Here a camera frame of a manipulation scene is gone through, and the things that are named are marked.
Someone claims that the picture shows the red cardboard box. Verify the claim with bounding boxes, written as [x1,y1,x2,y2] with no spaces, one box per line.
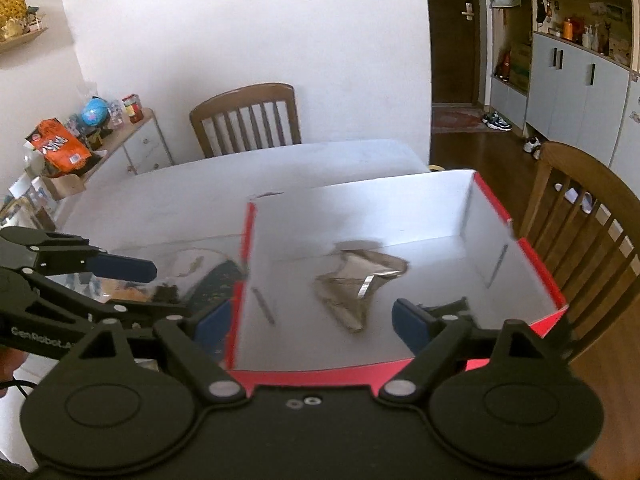
[223,169,570,386]

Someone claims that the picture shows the brown cardboard box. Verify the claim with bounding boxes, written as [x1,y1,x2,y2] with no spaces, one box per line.
[510,42,532,92]

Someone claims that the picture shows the blue globe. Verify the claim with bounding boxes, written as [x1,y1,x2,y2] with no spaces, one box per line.
[81,97,112,136]

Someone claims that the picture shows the dark brown door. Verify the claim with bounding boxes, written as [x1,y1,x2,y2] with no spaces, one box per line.
[427,0,488,108]

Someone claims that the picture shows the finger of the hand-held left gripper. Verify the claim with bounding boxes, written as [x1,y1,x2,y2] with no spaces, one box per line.
[0,226,159,284]
[0,266,193,333]

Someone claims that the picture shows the yellow decoration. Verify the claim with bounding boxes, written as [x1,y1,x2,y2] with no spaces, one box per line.
[0,0,28,41]

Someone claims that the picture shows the orange snack bag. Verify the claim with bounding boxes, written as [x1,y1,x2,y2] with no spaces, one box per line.
[31,118,93,177]

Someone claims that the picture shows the red lidded jar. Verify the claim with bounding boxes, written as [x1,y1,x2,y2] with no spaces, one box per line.
[122,93,145,124]

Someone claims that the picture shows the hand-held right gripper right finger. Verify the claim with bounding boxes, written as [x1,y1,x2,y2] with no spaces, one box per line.
[380,297,556,406]

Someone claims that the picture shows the tan cardboard box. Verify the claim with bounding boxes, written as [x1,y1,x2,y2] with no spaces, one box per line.
[50,172,86,198]

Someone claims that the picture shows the dark sneakers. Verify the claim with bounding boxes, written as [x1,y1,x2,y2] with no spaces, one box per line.
[482,112,513,132]

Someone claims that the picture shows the patterned doormat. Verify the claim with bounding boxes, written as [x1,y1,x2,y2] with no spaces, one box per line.
[431,106,488,135]

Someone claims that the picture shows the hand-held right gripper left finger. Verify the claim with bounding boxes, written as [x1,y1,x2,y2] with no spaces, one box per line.
[75,300,249,407]

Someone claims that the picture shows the wooden wall shelf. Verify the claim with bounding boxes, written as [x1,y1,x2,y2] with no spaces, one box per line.
[0,26,49,53]

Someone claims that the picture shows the wooden slat-back chair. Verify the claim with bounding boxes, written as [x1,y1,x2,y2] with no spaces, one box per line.
[189,82,302,159]
[517,141,640,361]

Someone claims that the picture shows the white wooden sideboard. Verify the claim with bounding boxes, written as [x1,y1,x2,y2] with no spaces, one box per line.
[25,108,176,201]

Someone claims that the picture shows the grey shoe cabinet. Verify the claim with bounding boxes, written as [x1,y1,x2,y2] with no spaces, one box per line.
[490,0,640,171]

